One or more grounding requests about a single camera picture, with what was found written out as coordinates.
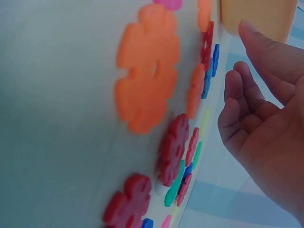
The scattered colourful plastic snowflake discs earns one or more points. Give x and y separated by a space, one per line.
147 71

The orange plastic container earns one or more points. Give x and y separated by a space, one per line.
261 16

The person's right hand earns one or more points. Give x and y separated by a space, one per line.
273 142

